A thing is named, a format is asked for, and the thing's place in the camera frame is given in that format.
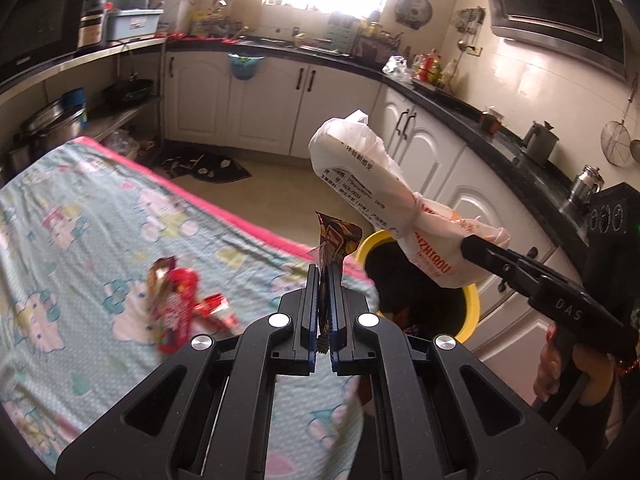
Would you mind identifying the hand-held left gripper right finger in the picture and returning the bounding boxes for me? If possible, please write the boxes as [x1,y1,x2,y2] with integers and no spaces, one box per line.
[330,266,587,480]

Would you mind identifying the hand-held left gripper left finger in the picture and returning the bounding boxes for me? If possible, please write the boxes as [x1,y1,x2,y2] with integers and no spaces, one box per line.
[57,262,322,480]

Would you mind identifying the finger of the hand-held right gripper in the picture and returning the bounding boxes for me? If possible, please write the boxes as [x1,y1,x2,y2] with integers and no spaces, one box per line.
[460,235,540,293]

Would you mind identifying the yellow rimmed trash bin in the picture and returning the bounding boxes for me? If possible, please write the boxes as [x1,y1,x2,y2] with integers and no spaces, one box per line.
[356,229,482,348]

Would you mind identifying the yellow brown snack wrapper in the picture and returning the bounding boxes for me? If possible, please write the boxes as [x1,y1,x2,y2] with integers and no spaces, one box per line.
[314,211,363,356]

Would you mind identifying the red snack wrapper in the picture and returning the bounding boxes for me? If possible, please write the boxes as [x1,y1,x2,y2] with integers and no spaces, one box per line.
[146,255,238,353]

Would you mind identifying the white orange plastic bag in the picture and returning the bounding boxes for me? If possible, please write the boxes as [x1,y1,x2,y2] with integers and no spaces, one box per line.
[307,109,511,291]

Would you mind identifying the person's right hand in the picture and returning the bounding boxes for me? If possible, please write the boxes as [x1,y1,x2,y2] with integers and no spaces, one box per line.
[533,324,623,403]

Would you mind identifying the steel teapot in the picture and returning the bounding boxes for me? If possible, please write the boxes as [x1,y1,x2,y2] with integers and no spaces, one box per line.
[570,165,604,206]

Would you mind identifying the grey kettle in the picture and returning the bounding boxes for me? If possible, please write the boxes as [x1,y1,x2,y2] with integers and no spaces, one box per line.
[522,121,560,166]

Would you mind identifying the black stone countertop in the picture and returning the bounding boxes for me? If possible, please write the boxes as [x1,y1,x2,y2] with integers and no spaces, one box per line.
[165,35,606,251]

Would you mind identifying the dark floor mat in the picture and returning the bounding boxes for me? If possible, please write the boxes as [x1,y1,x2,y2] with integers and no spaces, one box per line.
[152,152,253,183]

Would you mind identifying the clear plastic bag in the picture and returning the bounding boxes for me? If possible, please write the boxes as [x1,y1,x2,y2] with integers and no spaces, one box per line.
[382,55,413,81]

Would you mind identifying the hanging kitchen utensils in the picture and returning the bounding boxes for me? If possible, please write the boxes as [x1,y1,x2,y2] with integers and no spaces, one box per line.
[452,7,486,51]

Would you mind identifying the black spice rack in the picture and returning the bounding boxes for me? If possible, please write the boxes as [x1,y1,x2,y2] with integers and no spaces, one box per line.
[352,25,405,58]

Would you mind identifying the black range hood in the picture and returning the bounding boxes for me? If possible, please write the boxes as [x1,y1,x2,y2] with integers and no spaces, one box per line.
[480,0,628,81]

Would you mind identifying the blue hanging bin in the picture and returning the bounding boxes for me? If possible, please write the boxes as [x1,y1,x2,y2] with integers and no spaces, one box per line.
[227,52,263,82]

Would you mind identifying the black wok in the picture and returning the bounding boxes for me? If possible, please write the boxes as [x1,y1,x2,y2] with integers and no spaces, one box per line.
[102,79,155,106]

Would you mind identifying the red cloth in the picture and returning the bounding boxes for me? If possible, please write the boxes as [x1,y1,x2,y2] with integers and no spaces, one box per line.
[167,32,231,42]

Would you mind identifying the blue container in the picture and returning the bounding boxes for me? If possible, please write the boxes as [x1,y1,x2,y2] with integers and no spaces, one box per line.
[61,88,89,128]

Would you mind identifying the steel cooking pot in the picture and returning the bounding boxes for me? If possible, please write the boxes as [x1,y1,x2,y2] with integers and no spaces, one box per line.
[20,100,88,156]

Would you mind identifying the yellow dish rack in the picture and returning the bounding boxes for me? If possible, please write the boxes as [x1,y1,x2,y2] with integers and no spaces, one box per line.
[190,9,231,36]

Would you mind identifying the blue plastic basket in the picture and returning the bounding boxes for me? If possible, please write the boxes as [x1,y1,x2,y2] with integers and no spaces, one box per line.
[102,7,165,43]

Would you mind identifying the steel shelf rack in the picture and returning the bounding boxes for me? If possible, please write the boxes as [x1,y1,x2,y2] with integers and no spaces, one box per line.
[0,35,168,171]

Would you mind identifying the blender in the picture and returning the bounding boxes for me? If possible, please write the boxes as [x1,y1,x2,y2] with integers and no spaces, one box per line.
[80,0,126,51]

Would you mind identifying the black microwave oven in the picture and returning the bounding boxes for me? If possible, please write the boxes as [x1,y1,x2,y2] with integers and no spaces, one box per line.
[0,0,91,78]

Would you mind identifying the wire skimmer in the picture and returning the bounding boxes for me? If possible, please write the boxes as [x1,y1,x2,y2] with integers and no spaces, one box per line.
[600,91,633,166]

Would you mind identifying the round wall fan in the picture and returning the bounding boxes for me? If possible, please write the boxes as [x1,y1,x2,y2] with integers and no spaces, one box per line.
[395,0,433,30]

